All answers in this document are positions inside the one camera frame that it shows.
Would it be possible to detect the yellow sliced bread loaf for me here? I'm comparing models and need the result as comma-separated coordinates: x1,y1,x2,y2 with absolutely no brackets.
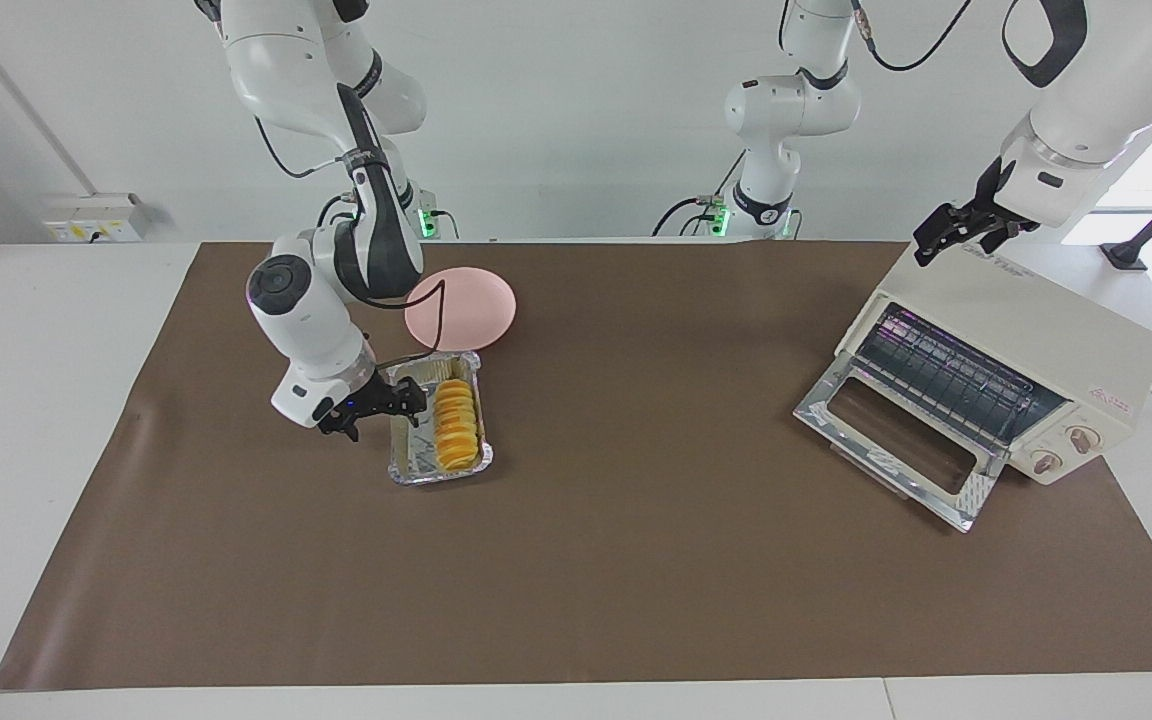
434,378,482,471

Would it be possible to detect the aluminium foil tray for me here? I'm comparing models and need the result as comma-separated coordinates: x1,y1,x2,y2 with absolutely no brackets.
383,350,494,487

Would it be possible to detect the cream toaster oven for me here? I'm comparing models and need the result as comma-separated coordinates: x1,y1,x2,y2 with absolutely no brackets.
794,240,1152,533

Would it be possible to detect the metal oven rack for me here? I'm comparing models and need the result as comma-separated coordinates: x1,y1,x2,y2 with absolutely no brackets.
854,305,1067,448

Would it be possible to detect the glass oven door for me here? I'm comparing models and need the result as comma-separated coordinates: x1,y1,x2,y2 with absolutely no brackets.
794,362,1007,533

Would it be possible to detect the pink round plate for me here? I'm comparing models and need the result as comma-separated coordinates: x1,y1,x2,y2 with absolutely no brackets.
404,266,518,353

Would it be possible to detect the brown table mat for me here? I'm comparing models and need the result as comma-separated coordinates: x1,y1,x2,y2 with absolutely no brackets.
0,240,1152,691

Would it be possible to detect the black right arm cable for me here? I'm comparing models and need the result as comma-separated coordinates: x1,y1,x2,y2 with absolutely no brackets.
254,118,448,373

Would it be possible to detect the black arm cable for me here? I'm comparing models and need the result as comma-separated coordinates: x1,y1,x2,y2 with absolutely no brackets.
851,0,972,73
254,118,448,373

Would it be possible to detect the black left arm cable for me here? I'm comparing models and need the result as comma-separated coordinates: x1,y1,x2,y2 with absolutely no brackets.
851,0,972,73

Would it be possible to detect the black right base cable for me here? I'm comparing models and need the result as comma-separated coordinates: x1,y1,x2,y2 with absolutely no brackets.
316,193,357,241

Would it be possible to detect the black base cable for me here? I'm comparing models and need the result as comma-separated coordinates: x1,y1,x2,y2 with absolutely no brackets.
316,193,357,241
651,150,749,238

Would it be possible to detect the black left base cable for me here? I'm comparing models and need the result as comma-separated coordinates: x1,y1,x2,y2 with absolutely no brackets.
651,150,749,238

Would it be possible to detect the white wall socket box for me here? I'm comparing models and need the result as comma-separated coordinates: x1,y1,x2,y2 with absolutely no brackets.
44,195,147,244

